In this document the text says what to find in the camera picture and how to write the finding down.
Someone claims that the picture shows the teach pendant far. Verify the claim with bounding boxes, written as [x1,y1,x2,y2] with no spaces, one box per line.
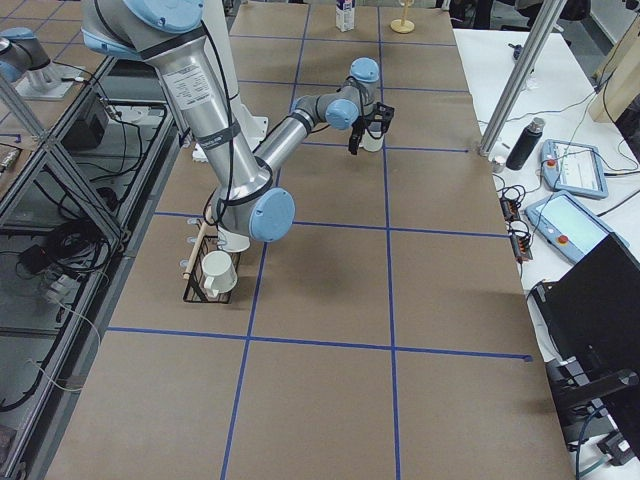
[540,139,609,200]

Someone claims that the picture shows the blue white milk carton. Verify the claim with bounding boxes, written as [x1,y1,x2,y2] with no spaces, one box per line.
[335,0,356,32]

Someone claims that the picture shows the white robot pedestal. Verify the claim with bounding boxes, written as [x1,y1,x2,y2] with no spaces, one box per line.
[162,1,268,185]

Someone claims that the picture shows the black water bottle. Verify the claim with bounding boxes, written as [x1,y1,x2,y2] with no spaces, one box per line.
[506,117,546,171]

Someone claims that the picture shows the white mug on rack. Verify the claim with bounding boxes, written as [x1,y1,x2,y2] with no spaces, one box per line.
[201,250,237,300]
[217,227,250,253]

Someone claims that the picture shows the teach pendant near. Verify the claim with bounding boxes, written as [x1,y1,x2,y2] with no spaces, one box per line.
[525,191,614,264]

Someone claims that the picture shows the teach pendant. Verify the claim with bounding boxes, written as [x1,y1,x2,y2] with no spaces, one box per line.
[540,139,609,200]
[525,191,614,264]

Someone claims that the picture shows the wooden cup tree stand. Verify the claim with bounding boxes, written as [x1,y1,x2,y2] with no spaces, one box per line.
[390,0,415,34]

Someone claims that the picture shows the white ribbed mug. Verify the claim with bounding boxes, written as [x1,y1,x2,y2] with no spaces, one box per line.
[360,131,385,152]

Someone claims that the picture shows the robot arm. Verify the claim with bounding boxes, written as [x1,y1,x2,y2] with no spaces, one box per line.
[1,27,62,94]
[82,1,394,243]

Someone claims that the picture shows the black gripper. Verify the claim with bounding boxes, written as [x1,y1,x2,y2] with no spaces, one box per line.
[348,115,383,155]

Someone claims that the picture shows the aluminium frame post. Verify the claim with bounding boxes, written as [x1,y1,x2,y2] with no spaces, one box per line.
[478,0,566,157]

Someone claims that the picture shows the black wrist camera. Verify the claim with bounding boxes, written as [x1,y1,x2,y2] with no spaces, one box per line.
[371,102,395,132]

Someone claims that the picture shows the black monitor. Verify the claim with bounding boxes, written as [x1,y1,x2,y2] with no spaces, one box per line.
[532,233,639,450]

